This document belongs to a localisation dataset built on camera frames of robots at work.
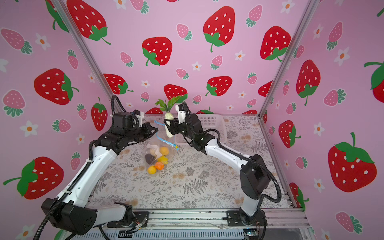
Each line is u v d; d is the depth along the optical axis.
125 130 0.55
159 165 0.88
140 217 0.75
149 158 0.90
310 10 0.69
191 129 0.58
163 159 0.88
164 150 0.88
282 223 0.73
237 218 0.73
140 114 0.69
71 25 0.73
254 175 0.46
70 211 0.37
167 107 0.74
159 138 0.73
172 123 0.67
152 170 0.86
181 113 0.68
